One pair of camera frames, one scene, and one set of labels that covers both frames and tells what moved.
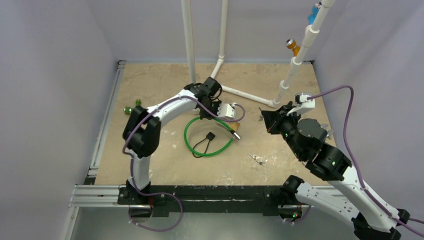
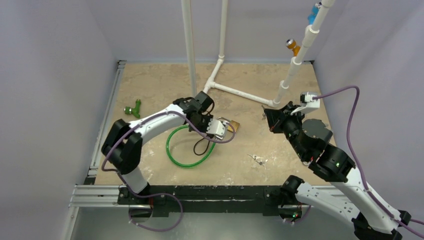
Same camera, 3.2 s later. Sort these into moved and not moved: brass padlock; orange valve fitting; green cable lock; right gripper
Moved: green cable lock
Not moved: brass padlock; orange valve fitting; right gripper
